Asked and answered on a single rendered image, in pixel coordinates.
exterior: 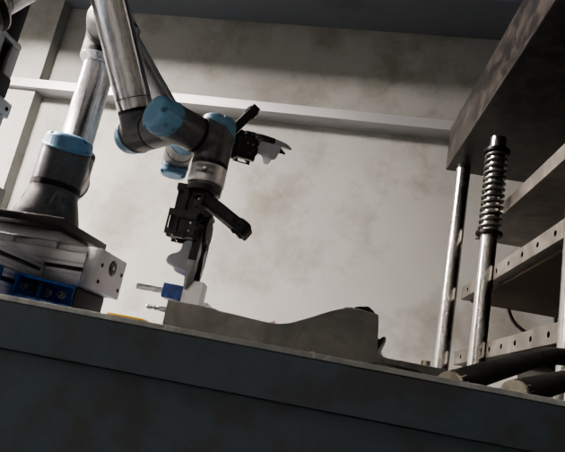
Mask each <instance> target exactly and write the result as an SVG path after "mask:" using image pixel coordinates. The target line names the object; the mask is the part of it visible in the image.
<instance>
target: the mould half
mask: <svg viewBox="0 0 565 452"><path fill-rule="evenodd" d="M162 324H163V325H166V326H174V327H180V328H185V329H189V330H194V331H199V332H204V333H208V334H214V335H222V336H228V337H232V338H237V339H241V340H247V341H251V342H256V343H265V344H270V345H274V346H280V347H284V348H289V349H294V350H299V351H304V352H312V351H313V352H315V353H317V354H322V355H327V356H332V357H336V358H342V359H346V360H351V361H360V362H365V363H369V362H376V363H384V364H390V365H396V366H400V367H405V368H409V369H416V370H419V371H421V372H422V373H423V374H427V375H432V376H436V377H437V376H438V375H439V374H440V373H442V372H444V371H446V369H442V368H437V367H431V366H427V365H422V364H417V363H412V362H408V361H399V360H394V359H389V358H386V357H384V356H383V355H382V354H380V353H379V352H378V314H375V313H371V312H368V311H366V310H362V309H352V308H347V309H335V310H331V311H327V312H325V313H322V314H319V315H315V316H313V317H308V318H305V319H302V320H299V321H295V322H290V323H283V324H275V323H269V322H265V321H261V320H257V319H253V318H249V317H243V316H239V315H235V314H231V313H228V312H223V311H219V310H217V309H214V308H209V307H205V306H199V305H195V304H190V303H185V302H180V301H174V300H168V303H167V307H166V310H165V314H164V318H163V322H162Z"/></svg>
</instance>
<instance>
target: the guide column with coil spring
mask: <svg viewBox="0 0 565 452"><path fill-rule="evenodd" d="M492 145H501V146H505V147H506V145H507V138H506V137H505V136H502V135H494V136H492V137H491V139H490V146H492ZM497 156H498V157H504V158H505V154H502V153H494V154H491V155H489V156H488V158H490V157H497ZM493 162H501V163H505V161H504V160H499V159H497V160H490V161H488V164H489V163H493ZM489 169H504V166H501V165H491V166H489V167H487V170H489ZM503 173H504V172H503V171H497V170H495V171H490V172H487V174H486V176H488V175H491V174H500V175H503ZM489 180H501V181H503V178H501V177H490V178H487V179H486V181H489ZM491 186H497V187H502V184H501V183H489V184H486V185H485V187H491ZM489 192H499V193H501V192H502V190H501V189H497V188H492V189H487V190H485V191H484V194H485V193H489ZM487 198H499V199H501V196H499V195H488V196H485V197H484V199H487ZM486 204H499V205H500V201H486V202H484V203H483V205H486ZM489 210H494V211H500V208H499V207H494V206H491V207H485V208H483V209H482V211H489ZM486 216H496V217H500V214H499V213H484V214H483V215H482V217H486ZM485 222H496V223H499V220H496V219H486V220H482V223H485ZM481 229H495V230H498V229H499V226H495V225H485V226H482V227H481ZM497 239H498V236H497V235H495V234H491V233H482V234H481V235H480V243H479V252H478V261H477V269H476V278H475V287H474V304H473V313H472V321H471V330H470V339H469V347H468V356H467V365H466V366H468V365H472V364H475V363H479V362H483V361H486V359H485V351H486V343H488V333H489V324H490V314H491V296H492V286H493V280H492V276H493V267H494V266H495V258H496V248H497Z"/></svg>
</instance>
